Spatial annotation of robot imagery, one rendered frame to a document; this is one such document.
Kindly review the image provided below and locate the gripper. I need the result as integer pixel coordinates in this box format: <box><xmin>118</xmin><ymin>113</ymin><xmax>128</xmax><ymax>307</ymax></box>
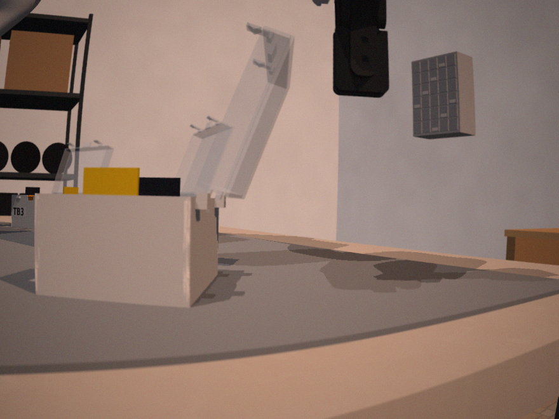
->
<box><xmin>333</xmin><ymin>0</ymin><xmax>389</xmax><ymax>98</ymax></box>

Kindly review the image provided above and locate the grey bench mat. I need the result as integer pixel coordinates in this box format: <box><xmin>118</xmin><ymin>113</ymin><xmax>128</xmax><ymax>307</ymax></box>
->
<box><xmin>0</xmin><ymin>223</ymin><xmax>559</xmax><ymax>375</ymax></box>

